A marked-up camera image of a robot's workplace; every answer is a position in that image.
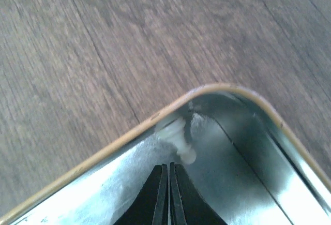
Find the gold metal tin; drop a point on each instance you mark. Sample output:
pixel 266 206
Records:
pixel 250 167

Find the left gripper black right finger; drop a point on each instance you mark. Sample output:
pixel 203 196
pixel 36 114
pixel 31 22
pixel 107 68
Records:
pixel 186 204

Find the white chess piece in tin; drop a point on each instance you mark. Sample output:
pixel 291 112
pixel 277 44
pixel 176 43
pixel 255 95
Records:
pixel 172 131

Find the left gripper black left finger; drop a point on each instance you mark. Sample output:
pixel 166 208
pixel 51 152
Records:
pixel 151 204

